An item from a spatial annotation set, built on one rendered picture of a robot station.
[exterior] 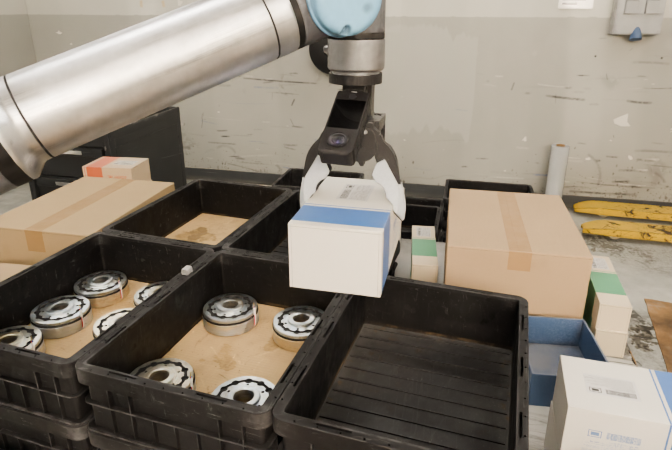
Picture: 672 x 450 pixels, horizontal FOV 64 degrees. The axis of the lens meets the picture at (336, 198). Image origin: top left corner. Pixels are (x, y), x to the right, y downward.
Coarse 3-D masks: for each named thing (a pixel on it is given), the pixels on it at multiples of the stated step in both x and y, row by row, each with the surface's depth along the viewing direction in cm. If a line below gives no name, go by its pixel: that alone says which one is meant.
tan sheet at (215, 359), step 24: (264, 312) 105; (192, 336) 98; (216, 336) 98; (240, 336) 98; (264, 336) 98; (192, 360) 91; (216, 360) 91; (240, 360) 91; (264, 360) 91; (288, 360) 91; (216, 384) 86
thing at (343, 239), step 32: (320, 192) 78; (352, 192) 78; (384, 192) 78; (288, 224) 67; (320, 224) 67; (352, 224) 67; (384, 224) 67; (320, 256) 68; (352, 256) 67; (384, 256) 69; (320, 288) 69; (352, 288) 68
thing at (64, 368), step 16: (80, 240) 113; (128, 240) 115; (144, 240) 113; (160, 240) 113; (208, 256) 106; (0, 288) 95; (160, 288) 94; (144, 304) 89; (0, 352) 78; (16, 352) 77; (32, 352) 77; (80, 352) 77; (32, 368) 77; (48, 368) 75; (64, 368) 75
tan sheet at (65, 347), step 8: (128, 280) 118; (136, 288) 114; (128, 296) 111; (120, 304) 108; (128, 304) 108; (96, 312) 105; (104, 312) 105; (96, 320) 103; (88, 328) 100; (72, 336) 98; (80, 336) 98; (88, 336) 98; (48, 344) 96; (56, 344) 96; (64, 344) 96; (72, 344) 96; (80, 344) 96; (48, 352) 93; (56, 352) 93; (64, 352) 93; (72, 352) 93
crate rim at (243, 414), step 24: (288, 264) 103; (168, 288) 94; (144, 312) 87; (120, 336) 81; (312, 336) 81; (96, 384) 73; (120, 384) 72; (144, 384) 70; (168, 384) 70; (192, 408) 69; (216, 408) 67; (240, 408) 66; (264, 408) 66
